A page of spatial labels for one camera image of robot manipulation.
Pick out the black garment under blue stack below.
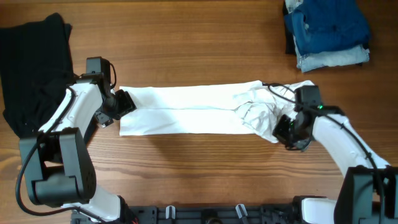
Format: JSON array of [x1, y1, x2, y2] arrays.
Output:
[[281, 2, 371, 67]]

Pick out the folded light blue jeans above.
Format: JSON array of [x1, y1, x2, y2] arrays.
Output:
[[282, 0, 371, 73]]

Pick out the white t-shirt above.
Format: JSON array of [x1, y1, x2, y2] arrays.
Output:
[[119, 80, 312, 143]]

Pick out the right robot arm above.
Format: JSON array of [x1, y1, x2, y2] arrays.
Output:
[[273, 85, 397, 224]]

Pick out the folded dark blue garment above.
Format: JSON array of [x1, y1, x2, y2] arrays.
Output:
[[284, 0, 371, 55]]

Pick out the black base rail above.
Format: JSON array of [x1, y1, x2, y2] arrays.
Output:
[[70, 203, 299, 224]]

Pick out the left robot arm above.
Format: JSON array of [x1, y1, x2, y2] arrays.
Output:
[[16, 57, 139, 223]]

